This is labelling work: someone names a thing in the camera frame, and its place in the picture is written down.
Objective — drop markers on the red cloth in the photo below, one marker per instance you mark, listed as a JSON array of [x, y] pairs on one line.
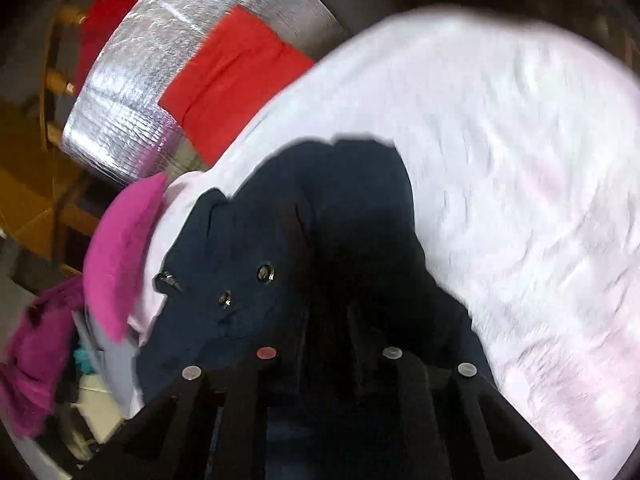
[[115, 5]]

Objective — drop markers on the red pillow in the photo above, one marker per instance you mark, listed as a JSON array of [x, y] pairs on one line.
[[235, 80]]

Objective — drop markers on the magenta garment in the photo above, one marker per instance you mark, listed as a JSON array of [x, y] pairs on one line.
[[40, 350]]

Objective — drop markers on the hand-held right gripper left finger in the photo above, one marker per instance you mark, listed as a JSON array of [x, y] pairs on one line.
[[245, 400]]

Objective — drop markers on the navy blue jacket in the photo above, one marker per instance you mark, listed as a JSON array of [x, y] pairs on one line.
[[325, 210]]

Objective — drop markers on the white pink textured blanket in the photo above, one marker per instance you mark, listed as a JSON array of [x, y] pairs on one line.
[[500, 160]]

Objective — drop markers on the wooden chair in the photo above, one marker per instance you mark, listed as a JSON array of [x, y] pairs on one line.
[[60, 80]]

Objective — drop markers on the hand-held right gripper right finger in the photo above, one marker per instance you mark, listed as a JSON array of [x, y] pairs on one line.
[[410, 395]]

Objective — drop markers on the teal garment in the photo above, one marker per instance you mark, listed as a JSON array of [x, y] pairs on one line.
[[82, 360]]

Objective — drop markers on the silver foil insulation sheet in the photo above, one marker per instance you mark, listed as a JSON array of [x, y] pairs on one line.
[[145, 65]]

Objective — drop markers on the grey coat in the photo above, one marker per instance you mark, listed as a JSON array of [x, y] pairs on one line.
[[116, 377]]

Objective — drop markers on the magenta pillow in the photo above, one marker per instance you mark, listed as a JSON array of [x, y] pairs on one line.
[[120, 260]]

